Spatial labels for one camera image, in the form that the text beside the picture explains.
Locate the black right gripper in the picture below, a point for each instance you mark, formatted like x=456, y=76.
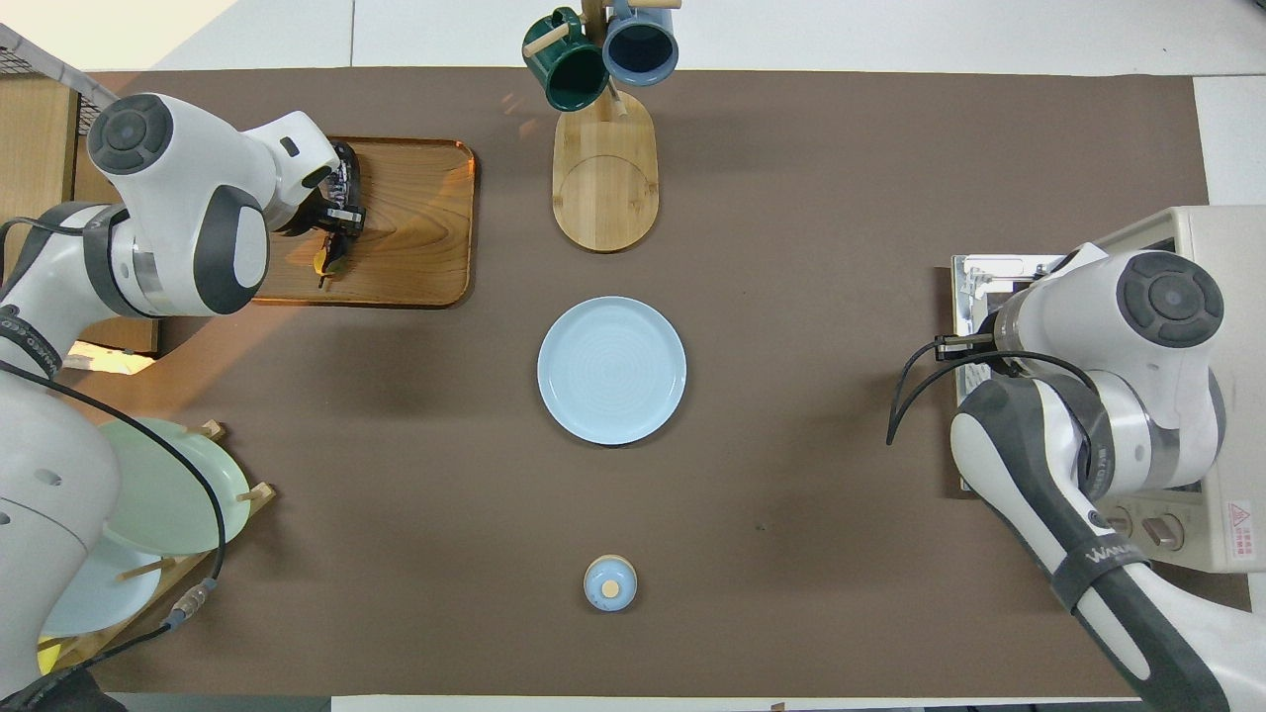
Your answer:
x=961, y=346

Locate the brown table mat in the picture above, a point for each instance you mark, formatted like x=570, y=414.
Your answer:
x=791, y=494

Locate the pale green plate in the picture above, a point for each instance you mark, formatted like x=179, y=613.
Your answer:
x=168, y=504

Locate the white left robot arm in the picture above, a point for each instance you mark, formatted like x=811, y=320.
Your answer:
x=178, y=198

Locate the cream toaster oven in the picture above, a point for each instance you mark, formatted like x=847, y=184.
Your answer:
x=1241, y=445

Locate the pale blue racked plate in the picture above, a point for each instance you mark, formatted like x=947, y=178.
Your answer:
x=109, y=593

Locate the small blue lidded jar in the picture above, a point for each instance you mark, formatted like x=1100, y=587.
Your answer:
x=610, y=583

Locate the dark purple eggplant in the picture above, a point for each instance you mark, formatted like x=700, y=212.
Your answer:
x=334, y=261

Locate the wooden serving tray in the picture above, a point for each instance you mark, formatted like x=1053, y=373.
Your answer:
x=415, y=227

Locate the yellow plate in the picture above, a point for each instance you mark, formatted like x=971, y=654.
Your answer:
x=49, y=656

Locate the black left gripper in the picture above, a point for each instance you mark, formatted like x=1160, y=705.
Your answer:
x=312, y=210

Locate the wooden plate rack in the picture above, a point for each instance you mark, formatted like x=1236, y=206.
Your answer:
x=198, y=559

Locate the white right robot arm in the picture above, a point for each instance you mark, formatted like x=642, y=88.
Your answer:
x=1137, y=396

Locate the wooden mug tree stand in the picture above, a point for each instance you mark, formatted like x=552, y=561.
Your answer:
x=605, y=188

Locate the toaster oven glass door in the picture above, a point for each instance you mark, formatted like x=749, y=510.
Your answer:
x=989, y=282

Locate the blue mug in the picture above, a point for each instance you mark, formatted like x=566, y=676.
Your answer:
x=641, y=47

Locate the light blue round plate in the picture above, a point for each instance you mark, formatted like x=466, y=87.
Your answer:
x=611, y=370

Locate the dark green mug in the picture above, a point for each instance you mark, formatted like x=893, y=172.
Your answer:
x=569, y=71

